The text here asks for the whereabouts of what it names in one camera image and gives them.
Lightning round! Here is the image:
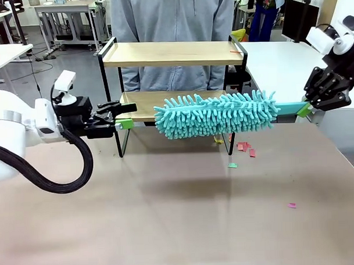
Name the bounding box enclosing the person in blue trousers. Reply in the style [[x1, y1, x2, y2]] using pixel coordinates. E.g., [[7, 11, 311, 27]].
[[247, 0, 288, 43]]

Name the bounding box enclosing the wooden two-tier black-frame shelf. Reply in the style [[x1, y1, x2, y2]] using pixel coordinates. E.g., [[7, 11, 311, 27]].
[[97, 32, 252, 160]]

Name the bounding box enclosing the black office chair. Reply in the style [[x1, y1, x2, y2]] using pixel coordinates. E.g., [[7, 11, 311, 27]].
[[224, 64, 253, 91]]

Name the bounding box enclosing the person's right forearm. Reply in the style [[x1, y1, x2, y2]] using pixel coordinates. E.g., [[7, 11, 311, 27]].
[[111, 23, 142, 93]]

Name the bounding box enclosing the gray metal workbench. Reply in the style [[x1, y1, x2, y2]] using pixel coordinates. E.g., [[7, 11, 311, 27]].
[[34, 2, 103, 54]]

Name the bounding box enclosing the person in gray hoodie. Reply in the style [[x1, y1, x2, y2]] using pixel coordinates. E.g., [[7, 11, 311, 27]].
[[110, 0, 238, 95]]

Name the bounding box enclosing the teal chenille duster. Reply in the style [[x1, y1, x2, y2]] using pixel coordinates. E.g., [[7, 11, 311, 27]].
[[152, 88, 310, 143]]

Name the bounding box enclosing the black computer monitor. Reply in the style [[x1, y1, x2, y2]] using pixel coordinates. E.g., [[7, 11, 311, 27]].
[[280, 0, 321, 48]]

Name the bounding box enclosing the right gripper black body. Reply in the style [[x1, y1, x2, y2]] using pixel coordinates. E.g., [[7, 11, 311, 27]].
[[321, 35, 354, 91]]

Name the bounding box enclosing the yellow-green object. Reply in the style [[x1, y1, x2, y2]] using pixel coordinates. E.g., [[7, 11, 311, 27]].
[[230, 28, 247, 44]]

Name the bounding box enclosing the person's left forearm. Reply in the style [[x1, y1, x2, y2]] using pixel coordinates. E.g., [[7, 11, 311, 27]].
[[205, 19, 238, 91]]

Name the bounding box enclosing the large white desk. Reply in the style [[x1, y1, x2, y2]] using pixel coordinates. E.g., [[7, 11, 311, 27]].
[[239, 38, 354, 128]]

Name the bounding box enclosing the black left arm cable bundle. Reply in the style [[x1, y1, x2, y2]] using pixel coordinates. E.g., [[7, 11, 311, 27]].
[[0, 128, 95, 198]]

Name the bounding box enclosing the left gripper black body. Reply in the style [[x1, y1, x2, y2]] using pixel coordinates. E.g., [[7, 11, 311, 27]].
[[54, 95, 115, 141]]

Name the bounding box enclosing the small white desk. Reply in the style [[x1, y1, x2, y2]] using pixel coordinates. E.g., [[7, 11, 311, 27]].
[[0, 43, 35, 77]]

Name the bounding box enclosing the black floor power strip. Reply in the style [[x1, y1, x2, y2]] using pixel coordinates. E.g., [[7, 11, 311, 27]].
[[34, 53, 58, 63]]

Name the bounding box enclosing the brown cardboard panel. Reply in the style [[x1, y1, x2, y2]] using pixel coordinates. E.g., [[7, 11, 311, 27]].
[[317, 0, 340, 29]]

